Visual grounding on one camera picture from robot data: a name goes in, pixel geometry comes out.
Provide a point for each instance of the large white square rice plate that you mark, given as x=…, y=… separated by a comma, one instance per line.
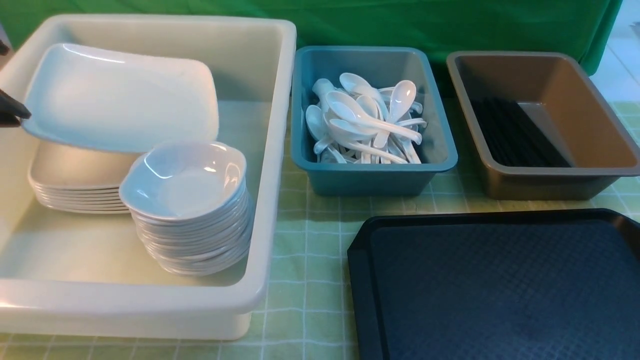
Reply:
x=113, y=101

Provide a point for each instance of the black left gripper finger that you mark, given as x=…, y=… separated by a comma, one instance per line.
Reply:
x=12, y=112

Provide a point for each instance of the black serving tray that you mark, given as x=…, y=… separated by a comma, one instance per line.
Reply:
x=524, y=285

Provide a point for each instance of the teal plastic bin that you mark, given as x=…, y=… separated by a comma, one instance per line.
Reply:
x=382, y=67

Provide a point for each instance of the green checkered tablecloth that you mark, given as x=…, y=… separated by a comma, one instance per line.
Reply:
x=307, y=312

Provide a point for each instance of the brown plastic bin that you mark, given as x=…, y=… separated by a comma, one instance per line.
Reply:
x=564, y=104

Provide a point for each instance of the pile of white soup spoons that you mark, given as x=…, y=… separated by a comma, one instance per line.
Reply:
x=343, y=142

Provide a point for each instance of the stack of white square plates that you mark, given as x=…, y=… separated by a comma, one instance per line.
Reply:
x=78, y=180

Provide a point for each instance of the white soup spoon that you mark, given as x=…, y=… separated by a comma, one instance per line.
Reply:
x=349, y=110

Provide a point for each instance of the black chopsticks in bin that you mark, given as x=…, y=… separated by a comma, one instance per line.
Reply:
x=512, y=136

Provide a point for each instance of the green backdrop cloth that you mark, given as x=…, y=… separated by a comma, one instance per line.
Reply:
x=578, y=28

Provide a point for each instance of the stack of white small bowls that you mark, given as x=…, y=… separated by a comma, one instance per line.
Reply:
x=206, y=250

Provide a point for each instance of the large white plastic tub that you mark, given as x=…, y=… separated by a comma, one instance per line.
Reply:
x=251, y=60

